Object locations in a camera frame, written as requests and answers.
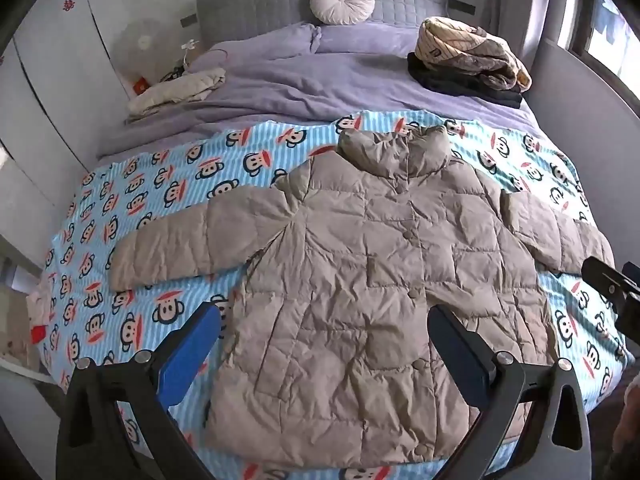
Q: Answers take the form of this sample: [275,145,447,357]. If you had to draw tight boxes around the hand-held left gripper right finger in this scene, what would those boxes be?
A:
[428,304,586,480]

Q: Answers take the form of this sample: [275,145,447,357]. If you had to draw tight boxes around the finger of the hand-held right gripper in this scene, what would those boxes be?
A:
[581,256,625,293]

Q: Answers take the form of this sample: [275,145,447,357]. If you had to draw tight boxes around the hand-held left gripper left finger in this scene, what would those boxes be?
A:
[56,302,223,480]

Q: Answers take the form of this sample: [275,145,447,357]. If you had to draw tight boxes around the beige puffer jacket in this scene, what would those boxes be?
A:
[109,125,617,465]

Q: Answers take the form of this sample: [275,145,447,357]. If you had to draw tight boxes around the black folded clothes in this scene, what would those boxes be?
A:
[406,52,523,109]

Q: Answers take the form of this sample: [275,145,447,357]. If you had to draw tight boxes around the blue monkey printed blanket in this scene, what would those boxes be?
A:
[31,110,632,480]

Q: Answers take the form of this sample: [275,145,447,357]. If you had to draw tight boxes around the window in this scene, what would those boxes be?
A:
[570,0,640,92]

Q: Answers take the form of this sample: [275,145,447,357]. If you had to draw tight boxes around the cream crumpled garment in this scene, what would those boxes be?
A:
[125,67,227,122]

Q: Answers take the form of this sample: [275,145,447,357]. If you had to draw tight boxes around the purple duvet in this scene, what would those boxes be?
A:
[95,22,543,163]

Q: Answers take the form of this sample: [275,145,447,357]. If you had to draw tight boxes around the white wardrobe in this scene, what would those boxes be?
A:
[0,0,132,266]

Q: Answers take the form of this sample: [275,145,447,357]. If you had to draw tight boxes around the white standing fan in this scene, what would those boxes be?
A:
[117,19,175,80]

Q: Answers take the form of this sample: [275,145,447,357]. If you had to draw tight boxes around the purple pillow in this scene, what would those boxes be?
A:
[315,24,426,57]

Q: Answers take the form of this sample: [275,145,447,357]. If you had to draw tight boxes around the grey quilted headboard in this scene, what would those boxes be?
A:
[196,0,448,52]

